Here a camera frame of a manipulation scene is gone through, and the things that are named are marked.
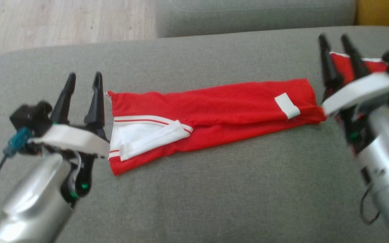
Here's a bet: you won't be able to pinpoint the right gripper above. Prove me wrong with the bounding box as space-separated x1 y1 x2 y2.
319 34 389 117

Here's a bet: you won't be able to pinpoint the left camera cable blue plug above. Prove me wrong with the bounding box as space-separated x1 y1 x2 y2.
0 128 33 201

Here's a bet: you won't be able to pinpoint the red white basketball jersey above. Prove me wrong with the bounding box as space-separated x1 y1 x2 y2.
105 78 327 177

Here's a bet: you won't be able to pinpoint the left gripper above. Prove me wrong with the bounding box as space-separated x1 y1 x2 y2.
31 72 110 158

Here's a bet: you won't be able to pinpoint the yellow sofa backrest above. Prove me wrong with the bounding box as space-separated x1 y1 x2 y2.
354 0 389 31

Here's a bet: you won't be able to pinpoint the red Bulls basketball shorts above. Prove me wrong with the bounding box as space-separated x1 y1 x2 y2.
330 51 389 125

